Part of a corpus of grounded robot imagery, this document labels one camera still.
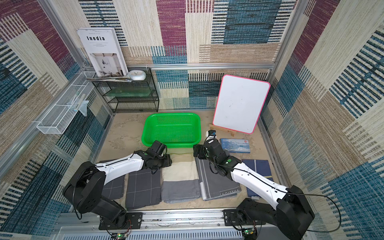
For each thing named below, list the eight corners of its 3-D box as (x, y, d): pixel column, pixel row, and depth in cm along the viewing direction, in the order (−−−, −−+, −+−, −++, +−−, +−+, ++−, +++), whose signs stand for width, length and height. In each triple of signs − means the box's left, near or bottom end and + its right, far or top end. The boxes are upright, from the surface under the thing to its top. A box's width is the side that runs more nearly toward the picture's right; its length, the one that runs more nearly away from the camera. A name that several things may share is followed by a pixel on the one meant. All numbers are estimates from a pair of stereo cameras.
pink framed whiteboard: (212, 130, 110) (217, 91, 83) (216, 114, 121) (223, 74, 93) (251, 139, 105) (271, 100, 78) (252, 122, 115) (270, 82, 88)
